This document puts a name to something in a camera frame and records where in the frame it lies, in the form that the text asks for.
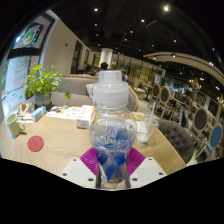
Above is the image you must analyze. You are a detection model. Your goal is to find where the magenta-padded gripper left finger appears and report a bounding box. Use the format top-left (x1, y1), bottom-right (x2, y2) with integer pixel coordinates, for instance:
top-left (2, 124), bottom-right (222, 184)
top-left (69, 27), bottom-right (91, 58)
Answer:
top-left (59, 147), bottom-right (101, 188)

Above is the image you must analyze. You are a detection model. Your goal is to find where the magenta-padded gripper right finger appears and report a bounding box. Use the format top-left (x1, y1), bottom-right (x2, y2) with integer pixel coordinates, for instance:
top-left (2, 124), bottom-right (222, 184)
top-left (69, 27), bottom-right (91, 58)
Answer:
top-left (125, 146), bottom-right (168, 189)

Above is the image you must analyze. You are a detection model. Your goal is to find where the clear blue-labelled drink bottle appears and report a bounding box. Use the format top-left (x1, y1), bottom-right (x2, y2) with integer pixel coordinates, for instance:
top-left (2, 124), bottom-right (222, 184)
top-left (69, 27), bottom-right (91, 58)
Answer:
top-left (88, 69), bottom-right (138, 184)

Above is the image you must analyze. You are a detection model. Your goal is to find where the clear plastic cup with straw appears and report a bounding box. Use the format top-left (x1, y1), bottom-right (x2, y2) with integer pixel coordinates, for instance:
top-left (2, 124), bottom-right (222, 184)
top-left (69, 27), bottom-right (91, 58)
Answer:
top-left (136, 101), bottom-right (160, 144)

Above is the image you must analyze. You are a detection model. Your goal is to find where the grey tufted armchair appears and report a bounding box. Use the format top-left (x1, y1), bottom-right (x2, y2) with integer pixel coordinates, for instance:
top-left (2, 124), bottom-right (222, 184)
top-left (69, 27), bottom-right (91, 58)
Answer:
top-left (156, 118), bottom-right (196, 164)

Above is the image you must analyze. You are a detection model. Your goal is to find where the flat round red coaster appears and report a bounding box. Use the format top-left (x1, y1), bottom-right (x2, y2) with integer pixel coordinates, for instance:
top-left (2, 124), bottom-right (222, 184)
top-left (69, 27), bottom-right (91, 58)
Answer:
top-left (27, 135), bottom-right (45, 153)

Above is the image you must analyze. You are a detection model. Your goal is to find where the yellow card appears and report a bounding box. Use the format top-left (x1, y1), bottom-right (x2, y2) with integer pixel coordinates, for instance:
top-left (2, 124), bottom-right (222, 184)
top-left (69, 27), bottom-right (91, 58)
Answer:
top-left (132, 111), bottom-right (146, 121)

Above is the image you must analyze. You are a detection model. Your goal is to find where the small blue-white box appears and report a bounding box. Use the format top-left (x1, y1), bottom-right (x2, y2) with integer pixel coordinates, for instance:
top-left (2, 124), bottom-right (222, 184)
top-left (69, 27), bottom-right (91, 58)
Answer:
top-left (30, 105), bottom-right (48, 123)

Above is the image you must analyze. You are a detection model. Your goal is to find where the group of round-backed chairs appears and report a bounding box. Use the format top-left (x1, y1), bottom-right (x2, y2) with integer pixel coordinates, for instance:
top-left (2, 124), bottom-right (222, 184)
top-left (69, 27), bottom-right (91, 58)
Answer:
top-left (146, 82), bottom-right (224, 161)

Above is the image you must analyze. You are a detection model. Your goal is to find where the light green mug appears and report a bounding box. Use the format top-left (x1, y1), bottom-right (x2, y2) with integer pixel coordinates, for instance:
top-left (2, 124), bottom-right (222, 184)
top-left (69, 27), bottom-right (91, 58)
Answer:
top-left (5, 112), bottom-right (26, 139)

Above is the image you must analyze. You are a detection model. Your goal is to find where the grey chevron cushion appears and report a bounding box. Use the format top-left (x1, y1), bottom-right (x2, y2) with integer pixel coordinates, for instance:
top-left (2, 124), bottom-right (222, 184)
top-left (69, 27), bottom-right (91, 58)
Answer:
top-left (85, 83), bottom-right (96, 98)

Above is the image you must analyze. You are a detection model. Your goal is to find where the brown paper sheet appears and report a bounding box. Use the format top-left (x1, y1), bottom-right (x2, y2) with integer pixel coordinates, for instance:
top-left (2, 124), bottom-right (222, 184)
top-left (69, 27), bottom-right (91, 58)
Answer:
top-left (17, 101), bottom-right (36, 118)

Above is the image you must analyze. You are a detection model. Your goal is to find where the person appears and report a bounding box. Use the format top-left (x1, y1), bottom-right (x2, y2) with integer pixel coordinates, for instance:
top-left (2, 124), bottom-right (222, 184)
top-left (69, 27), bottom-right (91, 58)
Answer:
top-left (84, 64), bottom-right (98, 76)
top-left (119, 68), bottom-right (130, 83)
top-left (99, 61), bottom-right (110, 72)

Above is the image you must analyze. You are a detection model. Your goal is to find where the green potted plant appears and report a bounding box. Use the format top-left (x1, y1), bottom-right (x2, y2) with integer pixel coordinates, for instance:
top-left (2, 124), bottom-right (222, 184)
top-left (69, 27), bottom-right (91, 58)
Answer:
top-left (23, 64), bottom-right (72, 108)

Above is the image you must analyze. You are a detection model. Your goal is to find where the window with festive stickers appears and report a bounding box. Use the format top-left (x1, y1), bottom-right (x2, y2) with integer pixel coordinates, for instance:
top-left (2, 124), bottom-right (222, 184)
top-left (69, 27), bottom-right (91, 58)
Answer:
top-left (1, 13), bottom-right (56, 118)

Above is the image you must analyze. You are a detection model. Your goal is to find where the group of ceiling lights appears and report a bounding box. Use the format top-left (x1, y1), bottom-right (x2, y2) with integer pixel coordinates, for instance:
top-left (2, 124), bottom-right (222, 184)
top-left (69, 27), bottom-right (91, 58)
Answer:
top-left (89, 3), bottom-right (221, 91)

